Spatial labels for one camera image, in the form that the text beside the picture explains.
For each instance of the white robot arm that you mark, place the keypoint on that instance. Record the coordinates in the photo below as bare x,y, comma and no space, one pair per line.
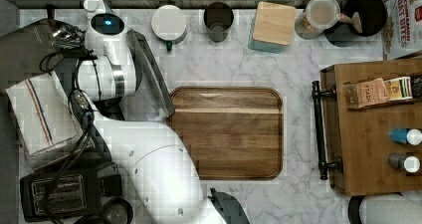
112,64

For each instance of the wooden cutting board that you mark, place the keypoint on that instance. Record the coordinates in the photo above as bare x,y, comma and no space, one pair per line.
231,133

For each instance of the dark grey tumbler cup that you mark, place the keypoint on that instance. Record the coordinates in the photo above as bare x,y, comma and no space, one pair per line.
218,19

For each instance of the teal box with wooden lid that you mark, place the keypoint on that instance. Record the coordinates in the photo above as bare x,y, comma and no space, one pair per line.
272,28

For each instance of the black pot with lid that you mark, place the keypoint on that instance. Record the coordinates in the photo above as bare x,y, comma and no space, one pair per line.
116,211

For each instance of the glass jar with lid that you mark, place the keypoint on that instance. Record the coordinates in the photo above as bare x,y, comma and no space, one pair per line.
318,16

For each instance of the wooden drawer box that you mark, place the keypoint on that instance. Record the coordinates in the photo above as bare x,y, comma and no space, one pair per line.
361,138

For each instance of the folded white striped towel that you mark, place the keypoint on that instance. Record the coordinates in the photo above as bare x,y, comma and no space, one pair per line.
45,122

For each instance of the black two-slot toaster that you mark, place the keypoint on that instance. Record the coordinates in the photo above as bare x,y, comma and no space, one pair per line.
79,192

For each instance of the black utensil holder canister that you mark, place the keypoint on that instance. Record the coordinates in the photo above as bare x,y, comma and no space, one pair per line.
372,15

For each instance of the wooden tea bag tray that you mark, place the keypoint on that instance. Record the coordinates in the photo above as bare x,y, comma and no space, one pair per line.
382,93

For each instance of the cinnamon oat bites cereal box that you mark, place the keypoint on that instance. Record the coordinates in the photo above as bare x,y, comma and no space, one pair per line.
401,34

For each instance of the blue spice shaker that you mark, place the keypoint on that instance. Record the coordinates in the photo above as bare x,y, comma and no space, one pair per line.
410,136

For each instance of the grey spice shaker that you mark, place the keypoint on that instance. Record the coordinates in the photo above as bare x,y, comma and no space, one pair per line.
407,163

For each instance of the white paper towel roll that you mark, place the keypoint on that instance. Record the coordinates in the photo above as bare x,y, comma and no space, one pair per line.
383,209

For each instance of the black drawer handle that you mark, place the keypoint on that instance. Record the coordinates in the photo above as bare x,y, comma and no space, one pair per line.
323,165

